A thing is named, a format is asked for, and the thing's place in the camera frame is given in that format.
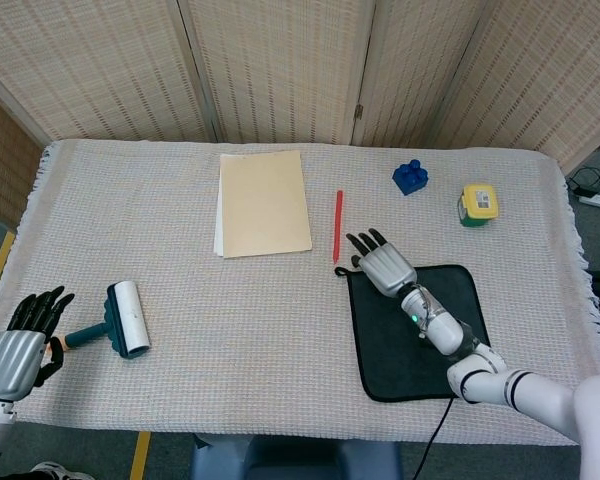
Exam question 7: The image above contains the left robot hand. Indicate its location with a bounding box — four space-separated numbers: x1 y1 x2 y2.
0 285 76 403

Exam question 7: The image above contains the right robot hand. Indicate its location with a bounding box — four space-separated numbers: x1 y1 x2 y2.
345 227 418 298

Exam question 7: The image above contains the black and yellow cloth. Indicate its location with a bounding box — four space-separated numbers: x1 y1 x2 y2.
333 263 492 403

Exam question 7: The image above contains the red pen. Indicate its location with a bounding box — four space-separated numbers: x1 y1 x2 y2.
331 189 345 265

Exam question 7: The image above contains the blue toy block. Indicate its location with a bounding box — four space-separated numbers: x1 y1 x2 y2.
391 158 430 197

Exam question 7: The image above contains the teal lint roller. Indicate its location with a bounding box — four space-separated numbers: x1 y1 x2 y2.
62 280 152 360

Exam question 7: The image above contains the white sneaker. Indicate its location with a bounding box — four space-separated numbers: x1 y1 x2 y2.
29 460 92 480

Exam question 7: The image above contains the beige paper folder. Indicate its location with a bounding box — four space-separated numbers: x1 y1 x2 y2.
213 149 314 260

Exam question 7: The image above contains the woven white tablecloth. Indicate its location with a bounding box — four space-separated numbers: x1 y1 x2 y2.
0 138 600 447

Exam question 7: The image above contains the woven folding screen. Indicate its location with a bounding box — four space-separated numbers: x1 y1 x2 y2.
0 0 600 216

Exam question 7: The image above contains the black power adapter cable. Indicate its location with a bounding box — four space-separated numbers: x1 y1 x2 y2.
565 165 600 199

